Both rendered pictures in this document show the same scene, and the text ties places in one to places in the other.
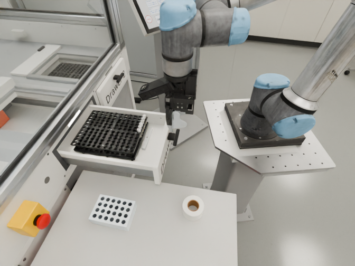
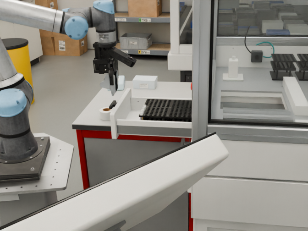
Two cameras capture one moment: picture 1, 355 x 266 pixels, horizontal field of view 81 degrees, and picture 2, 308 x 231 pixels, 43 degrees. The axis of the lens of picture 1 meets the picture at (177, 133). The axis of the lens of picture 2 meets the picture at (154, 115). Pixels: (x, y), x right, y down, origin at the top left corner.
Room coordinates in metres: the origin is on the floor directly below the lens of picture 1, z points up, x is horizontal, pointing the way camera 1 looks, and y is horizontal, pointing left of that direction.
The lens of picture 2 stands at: (1.96, 0.19, 1.51)
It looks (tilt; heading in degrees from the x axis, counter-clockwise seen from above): 24 degrees down; 181
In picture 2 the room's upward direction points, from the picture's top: 2 degrees counter-clockwise
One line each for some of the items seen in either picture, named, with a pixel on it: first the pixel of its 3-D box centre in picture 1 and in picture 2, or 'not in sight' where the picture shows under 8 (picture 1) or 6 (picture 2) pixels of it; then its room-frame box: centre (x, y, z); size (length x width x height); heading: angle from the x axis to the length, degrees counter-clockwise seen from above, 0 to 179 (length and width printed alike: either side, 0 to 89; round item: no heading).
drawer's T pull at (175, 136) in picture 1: (173, 136); (115, 104); (0.48, 0.02, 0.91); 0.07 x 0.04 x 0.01; 170
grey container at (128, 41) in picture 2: not in sight; (136, 41); (-3.59, -0.09, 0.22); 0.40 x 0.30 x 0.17; 75
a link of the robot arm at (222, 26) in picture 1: (219, 25); (77, 19); (0.51, -0.10, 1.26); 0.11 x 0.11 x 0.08; 9
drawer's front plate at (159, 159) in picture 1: (165, 141); (122, 112); (0.48, 0.04, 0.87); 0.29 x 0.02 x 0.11; 170
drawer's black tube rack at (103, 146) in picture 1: (113, 135); (170, 114); (0.52, 0.24, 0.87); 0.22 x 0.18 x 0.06; 80
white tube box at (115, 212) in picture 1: (113, 211); not in sight; (0.26, 0.21, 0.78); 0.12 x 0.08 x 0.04; 78
